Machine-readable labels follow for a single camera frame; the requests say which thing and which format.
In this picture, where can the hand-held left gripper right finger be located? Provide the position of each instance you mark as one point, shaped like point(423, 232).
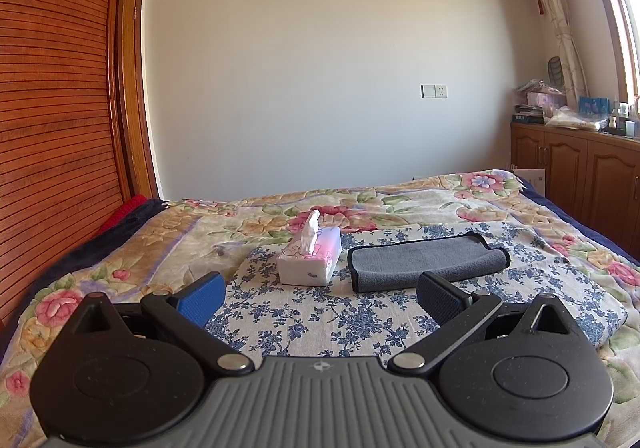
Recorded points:
point(437, 300)

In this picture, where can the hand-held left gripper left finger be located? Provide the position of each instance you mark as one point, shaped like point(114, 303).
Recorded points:
point(202, 298)

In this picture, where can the purple and grey towel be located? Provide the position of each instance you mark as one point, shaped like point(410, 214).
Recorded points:
point(425, 258)

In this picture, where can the floral bedspread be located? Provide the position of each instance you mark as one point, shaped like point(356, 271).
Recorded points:
point(250, 213)

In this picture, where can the white pink tissue box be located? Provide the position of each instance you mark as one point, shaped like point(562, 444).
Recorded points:
point(310, 268)

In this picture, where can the dark navy blanket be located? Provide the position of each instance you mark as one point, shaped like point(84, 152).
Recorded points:
point(100, 248)

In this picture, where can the red cloth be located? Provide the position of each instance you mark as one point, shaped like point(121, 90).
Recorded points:
point(122, 213)

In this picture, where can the blue floral white cloth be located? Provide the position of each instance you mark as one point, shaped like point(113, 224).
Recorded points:
point(320, 313)

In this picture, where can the white paper box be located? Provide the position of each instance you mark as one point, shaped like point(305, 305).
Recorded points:
point(532, 177)

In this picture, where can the navy bed sheet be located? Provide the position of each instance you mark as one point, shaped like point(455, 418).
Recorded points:
point(590, 223)

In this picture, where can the wooden door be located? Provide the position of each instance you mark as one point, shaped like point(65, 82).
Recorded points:
point(140, 128)

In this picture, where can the wooden cabinet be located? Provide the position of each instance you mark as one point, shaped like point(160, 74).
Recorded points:
point(565, 163)

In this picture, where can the stack of dark books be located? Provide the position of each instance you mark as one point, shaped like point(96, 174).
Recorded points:
point(527, 116)

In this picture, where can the clear plastic bag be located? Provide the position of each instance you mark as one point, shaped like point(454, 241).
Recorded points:
point(570, 119)

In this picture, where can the pink tissue pack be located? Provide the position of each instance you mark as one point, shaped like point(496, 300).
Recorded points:
point(545, 101)

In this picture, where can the wooden slatted wardrobe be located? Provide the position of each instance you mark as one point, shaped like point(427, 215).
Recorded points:
point(55, 103)

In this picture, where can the blue box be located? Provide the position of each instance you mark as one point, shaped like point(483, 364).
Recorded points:
point(594, 104)

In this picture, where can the woven hand fan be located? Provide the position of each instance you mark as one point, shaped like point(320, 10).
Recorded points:
point(556, 73)

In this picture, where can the beige patterned curtain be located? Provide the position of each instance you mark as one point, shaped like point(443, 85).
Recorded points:
point(565, 28)

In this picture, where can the red tassel ornament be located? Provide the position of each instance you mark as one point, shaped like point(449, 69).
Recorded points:
point(541, 3)

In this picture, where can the white wall socket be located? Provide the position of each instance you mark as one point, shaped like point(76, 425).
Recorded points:
point(434, 91)

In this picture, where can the wooden window frame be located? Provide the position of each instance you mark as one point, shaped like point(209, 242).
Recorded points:
point(622, 28)

